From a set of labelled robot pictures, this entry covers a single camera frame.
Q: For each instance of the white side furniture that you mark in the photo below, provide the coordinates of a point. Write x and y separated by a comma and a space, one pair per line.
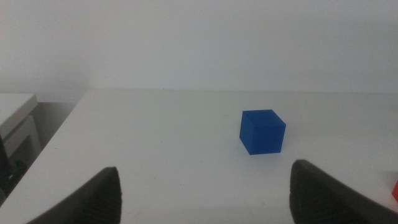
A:
12, 109

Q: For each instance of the red cube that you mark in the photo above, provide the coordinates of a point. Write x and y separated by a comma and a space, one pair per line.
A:
395, 191

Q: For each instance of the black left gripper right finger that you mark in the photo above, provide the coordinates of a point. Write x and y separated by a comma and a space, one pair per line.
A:
320, 199

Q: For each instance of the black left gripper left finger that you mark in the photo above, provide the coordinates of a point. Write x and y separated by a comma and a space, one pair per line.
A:
93, 199

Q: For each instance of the blue cube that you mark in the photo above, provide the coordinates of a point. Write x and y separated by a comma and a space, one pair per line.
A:
264, 133

